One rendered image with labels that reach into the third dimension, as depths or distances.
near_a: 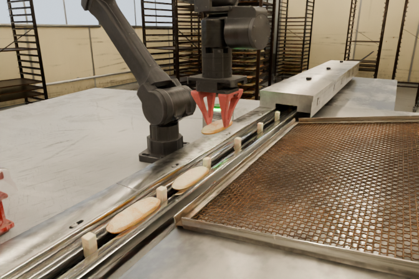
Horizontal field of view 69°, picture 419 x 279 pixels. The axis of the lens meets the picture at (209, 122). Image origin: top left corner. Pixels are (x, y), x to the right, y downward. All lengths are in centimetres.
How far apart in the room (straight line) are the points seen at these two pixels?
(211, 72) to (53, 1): 512
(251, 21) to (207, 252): 35
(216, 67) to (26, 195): 43
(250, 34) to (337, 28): 712
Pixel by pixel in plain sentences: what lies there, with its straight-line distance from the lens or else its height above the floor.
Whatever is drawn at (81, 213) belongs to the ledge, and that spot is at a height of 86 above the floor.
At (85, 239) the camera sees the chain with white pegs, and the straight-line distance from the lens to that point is 43.
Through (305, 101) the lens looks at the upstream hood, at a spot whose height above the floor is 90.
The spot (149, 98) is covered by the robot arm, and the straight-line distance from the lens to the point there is 68.
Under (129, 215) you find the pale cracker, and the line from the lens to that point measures 47.
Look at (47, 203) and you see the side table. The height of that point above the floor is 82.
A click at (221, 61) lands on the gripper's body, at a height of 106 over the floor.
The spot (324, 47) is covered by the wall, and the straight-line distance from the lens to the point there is 767.
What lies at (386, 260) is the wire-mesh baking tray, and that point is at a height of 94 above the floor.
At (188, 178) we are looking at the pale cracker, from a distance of 56.
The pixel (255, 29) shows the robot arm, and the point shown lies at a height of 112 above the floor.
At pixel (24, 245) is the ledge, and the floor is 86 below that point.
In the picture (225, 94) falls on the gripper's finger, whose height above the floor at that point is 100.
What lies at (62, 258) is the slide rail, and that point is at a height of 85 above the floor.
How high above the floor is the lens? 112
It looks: 17 degrees down
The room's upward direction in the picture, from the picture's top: straight up
